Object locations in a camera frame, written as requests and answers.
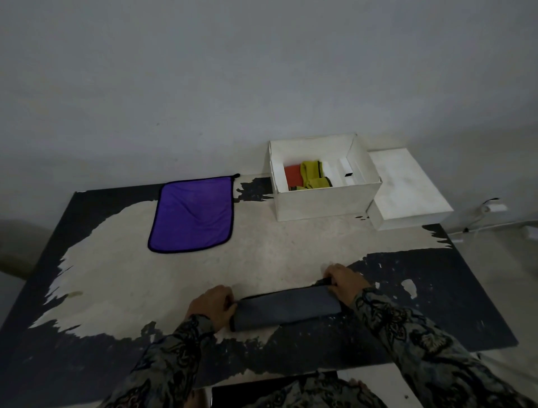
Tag person's right hand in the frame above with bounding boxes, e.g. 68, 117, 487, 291
322, 263, 373, 310

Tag person's left foot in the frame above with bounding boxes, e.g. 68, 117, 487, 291
184, 388, 210, 408

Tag red cloth with blue trim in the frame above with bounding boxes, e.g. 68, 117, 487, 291
284, 164, 304, 189

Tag white box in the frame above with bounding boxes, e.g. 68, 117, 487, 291
268, 133, 382, 222

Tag white box lid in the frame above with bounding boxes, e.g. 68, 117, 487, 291
366, 147, 454, 231

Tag person's left forearm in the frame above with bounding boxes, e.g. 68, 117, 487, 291
99, 314, 216, 408

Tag person's left hand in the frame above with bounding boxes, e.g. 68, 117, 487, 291
184, 285, 238, 333

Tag person's right forearm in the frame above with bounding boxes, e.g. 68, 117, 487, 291
352, 288, 538, 408

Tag person's patterned shirt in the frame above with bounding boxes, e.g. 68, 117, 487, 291
252, 372, 387, 408

